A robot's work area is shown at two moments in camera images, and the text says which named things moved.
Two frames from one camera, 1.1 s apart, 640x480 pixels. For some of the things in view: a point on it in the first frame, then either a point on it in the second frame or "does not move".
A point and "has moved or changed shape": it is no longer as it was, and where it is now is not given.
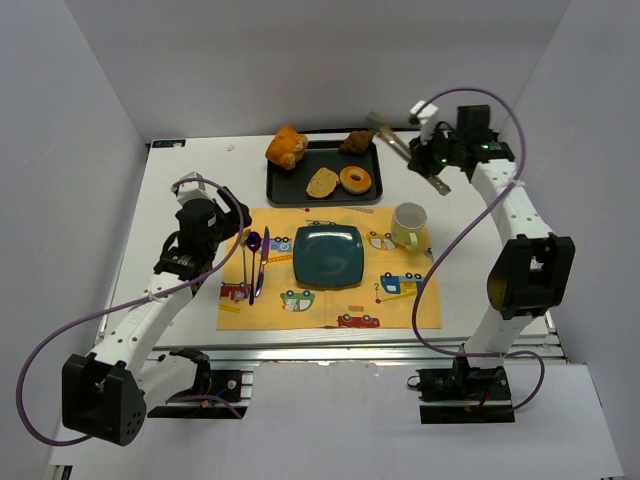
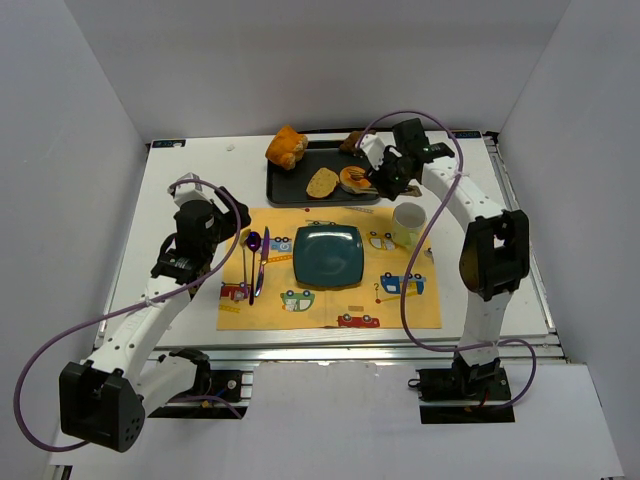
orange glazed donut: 355,186 does not move
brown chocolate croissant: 358,141 does not move
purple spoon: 253,241 does not move
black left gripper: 232,215 does not move
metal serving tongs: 384,130 has moved or changed shape
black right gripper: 423,156 → 382,170
